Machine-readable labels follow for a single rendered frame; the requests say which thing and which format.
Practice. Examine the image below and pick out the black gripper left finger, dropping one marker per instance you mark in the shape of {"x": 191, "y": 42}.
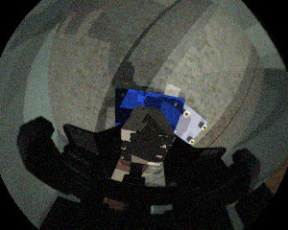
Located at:
{"x": 105, "y": 144}

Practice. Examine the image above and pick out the blue board with square handle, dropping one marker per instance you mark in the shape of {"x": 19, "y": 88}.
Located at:
{"x": 149, "y": 124}

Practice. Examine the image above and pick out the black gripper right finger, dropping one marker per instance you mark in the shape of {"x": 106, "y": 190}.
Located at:
{"x": 182, "y": 157}

